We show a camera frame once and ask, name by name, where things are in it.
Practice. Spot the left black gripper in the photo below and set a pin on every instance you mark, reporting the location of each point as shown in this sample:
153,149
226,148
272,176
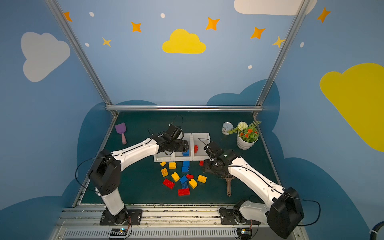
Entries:
181,145

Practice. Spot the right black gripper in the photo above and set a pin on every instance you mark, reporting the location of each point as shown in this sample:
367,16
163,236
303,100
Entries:
210,167

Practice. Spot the blue lego brick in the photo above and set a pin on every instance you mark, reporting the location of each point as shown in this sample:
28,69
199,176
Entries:
185,166
184,185
183,179
186,153

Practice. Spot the yellow lego square brick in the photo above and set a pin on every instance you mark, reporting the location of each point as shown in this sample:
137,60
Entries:
172,165

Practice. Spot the yellow orange lego brick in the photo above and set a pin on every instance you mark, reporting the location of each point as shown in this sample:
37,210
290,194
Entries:
164,172

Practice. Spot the red lego bottom brick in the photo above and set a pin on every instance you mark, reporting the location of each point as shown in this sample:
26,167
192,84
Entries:
184,192

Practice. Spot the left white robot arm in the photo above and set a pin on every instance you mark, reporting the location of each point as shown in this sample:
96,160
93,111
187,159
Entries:
105,172

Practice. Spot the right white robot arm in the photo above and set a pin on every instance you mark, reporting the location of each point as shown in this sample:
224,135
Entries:
283,211

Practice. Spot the middle white bin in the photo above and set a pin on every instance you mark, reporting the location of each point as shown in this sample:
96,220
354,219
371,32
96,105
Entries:
185,141

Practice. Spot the brown slotted scoop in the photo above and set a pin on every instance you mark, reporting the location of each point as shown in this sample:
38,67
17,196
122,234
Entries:
228,180

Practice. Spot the right white bin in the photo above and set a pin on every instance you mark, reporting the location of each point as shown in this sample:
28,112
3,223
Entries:
200,140

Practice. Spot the silver tin can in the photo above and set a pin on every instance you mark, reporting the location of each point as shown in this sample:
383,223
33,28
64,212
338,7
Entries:
227,127

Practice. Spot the potted flower plant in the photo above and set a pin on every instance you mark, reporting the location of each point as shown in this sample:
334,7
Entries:
247,135

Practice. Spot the red lego long brick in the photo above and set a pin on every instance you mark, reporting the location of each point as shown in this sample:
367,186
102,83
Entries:
168,183

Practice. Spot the purple toy shovel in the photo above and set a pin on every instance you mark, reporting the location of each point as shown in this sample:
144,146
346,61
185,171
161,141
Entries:
121,129

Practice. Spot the right controller board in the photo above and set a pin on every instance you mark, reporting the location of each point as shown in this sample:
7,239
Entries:
244,234

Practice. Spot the controller board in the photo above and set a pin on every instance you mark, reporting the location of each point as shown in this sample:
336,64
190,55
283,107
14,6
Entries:
244,234
120,233

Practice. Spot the left controller board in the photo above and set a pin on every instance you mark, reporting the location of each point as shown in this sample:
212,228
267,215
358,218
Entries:
120,233

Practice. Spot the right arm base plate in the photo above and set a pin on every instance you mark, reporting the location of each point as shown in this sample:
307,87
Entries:
234,217

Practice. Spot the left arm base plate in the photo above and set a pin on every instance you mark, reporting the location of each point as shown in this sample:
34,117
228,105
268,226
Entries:
124,217

